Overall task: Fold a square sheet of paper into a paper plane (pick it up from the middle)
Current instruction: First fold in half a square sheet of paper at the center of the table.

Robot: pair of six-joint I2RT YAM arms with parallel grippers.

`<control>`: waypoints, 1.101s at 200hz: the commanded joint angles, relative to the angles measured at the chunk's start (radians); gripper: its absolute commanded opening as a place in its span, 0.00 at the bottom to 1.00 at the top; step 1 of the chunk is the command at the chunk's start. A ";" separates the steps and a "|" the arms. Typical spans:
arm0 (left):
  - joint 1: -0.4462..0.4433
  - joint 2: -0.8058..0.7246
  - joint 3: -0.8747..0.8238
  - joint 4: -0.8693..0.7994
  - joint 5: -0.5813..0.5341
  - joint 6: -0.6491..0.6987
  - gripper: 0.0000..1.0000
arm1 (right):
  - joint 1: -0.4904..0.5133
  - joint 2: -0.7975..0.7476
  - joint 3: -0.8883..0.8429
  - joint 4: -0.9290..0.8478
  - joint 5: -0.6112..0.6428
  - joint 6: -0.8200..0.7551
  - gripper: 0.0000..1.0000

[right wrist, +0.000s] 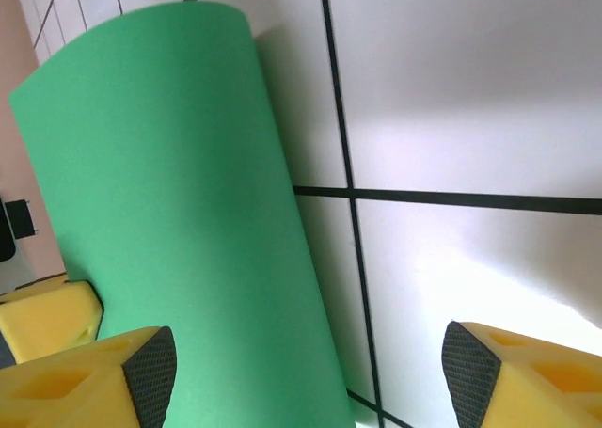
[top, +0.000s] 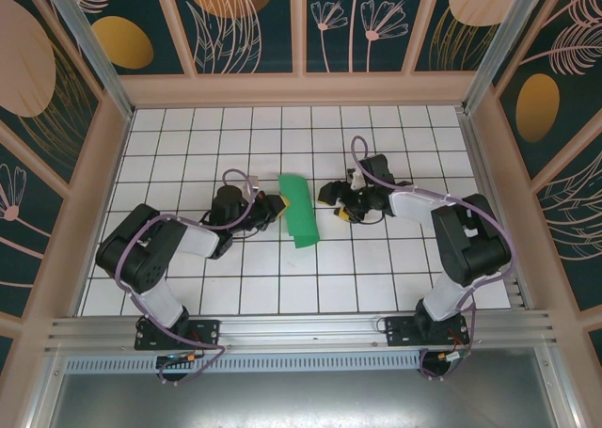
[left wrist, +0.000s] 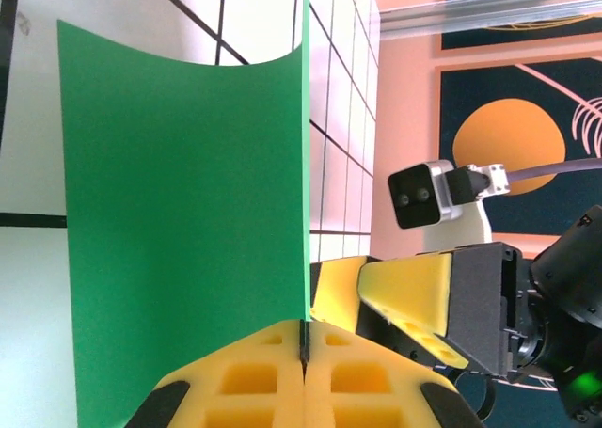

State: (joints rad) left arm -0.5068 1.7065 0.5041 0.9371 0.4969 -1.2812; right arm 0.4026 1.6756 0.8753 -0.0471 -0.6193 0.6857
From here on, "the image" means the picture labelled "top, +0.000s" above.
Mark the green cloth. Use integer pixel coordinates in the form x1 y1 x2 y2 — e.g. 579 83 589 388
277 173 321 249

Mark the grey metal sheet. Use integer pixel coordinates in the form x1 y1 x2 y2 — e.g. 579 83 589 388
27 345 579 428

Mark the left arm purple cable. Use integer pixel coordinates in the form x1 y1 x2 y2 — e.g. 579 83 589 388
114 167 264 387

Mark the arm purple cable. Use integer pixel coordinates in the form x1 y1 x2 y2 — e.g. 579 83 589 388
114 167 264 387
351 135 516 382

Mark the long aluminium base rail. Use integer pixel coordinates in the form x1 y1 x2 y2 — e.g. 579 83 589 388
44 309 559 355

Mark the aluminium side rail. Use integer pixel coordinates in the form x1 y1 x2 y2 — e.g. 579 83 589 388
458 110 532 309

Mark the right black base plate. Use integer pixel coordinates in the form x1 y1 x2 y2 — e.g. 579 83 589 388
384 315 470 349

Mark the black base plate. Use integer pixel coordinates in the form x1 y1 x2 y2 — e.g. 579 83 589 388
384 315 470 349
135 318 222 352

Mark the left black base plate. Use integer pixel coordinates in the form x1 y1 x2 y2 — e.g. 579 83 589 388
135 318 222 352

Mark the grey slotted cable duct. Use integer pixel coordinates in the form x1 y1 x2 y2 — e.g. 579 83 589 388
65 350 424 373

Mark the left controller board with wires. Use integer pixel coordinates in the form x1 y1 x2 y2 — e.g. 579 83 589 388
156 351 204 383

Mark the controller board with wires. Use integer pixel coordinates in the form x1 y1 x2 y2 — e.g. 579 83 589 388
156 351 204 383
420 349 472 381

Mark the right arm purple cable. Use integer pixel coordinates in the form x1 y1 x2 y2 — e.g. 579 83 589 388
351 135 516 382

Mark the right controller board with wires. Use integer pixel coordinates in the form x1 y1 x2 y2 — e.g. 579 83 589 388
420 349 472 381

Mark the aluminium frame post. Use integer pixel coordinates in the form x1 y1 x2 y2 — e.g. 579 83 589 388
37 0 135 119
460 0 547 114

